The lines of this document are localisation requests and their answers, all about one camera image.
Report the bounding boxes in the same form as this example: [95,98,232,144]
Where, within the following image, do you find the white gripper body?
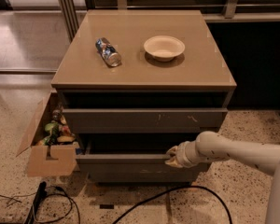
[176,141,202,168]

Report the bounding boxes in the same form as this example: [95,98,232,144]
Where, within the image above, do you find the grey drawer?
[63,108,228,133]
[77,135,209,183]

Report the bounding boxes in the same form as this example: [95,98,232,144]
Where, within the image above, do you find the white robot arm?
[165,132,280,224]

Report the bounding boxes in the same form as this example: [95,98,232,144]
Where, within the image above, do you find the grey drawer cabinet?
[50,9,237,185]

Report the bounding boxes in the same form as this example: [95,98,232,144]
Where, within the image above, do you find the grey top drawer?
[63,108,228,133]

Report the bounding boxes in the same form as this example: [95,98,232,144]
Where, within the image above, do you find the black tape floor marker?
[100,204,114,209]

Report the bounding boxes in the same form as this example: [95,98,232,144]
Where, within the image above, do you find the white paper bowl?
[144,35,185,62]

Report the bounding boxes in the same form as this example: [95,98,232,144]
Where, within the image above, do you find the blue silver soda can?
[95,37,121,67]

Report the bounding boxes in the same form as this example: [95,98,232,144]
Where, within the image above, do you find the cardboard box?
[16,91,78,177]

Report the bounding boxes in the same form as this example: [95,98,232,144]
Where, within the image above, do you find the toy food items in box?
[36,109,76,147]

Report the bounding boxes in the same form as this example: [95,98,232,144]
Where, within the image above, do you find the black power strip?
[23,181,47,224]

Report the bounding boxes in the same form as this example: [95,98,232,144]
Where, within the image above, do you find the thick black cable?
[111,185,233,224]

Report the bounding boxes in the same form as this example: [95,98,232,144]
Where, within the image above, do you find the thin black cable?
[34,186,81,224]

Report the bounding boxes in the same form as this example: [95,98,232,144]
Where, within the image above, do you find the metal window frame railing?
[59,0,280,36]

